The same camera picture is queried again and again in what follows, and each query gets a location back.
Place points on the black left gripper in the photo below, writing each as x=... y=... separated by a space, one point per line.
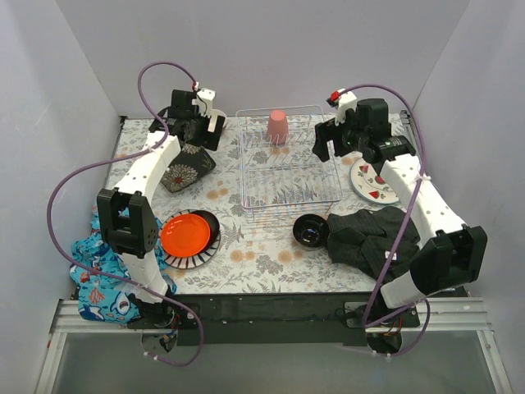
x=186 y=122

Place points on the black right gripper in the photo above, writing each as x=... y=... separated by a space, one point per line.
x=338 y=138

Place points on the black floral square plate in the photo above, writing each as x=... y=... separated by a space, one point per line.
x=190 y=165

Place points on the pink plastic cup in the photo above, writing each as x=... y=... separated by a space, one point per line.
x=277 y=127

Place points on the beige bowl black inside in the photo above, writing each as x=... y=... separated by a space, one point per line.
x=311 y=231

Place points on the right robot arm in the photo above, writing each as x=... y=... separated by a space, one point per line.
x=452 y=252

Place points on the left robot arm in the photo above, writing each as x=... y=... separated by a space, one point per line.
x=126 y=219

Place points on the strawberry pattern white plate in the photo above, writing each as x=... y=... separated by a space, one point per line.
x=368 y=185

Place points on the black round plate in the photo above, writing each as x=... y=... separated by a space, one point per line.
x=213 y=223

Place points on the orange round plate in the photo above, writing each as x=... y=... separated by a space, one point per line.
x=185 y=235

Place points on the black striped cloth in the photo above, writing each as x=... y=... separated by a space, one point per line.
x=363 y=240

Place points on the striped white round plate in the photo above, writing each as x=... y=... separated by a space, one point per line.
x=194 y=261

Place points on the floral tablecloth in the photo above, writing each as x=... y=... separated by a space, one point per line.
x=258 y=256

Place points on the blue patterned cloth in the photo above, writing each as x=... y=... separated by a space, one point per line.
x=97 y=273

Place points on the black base bar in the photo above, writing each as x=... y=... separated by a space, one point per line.
x=280 y=318

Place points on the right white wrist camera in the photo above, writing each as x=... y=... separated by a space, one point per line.
x=342 y=101

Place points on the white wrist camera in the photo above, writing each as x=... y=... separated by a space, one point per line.
x=342 y=101
x=204 y=101

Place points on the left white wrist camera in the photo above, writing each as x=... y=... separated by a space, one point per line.
x=204 y=101

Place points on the white wire dish rack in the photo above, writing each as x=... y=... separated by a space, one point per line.
x=288 y=180

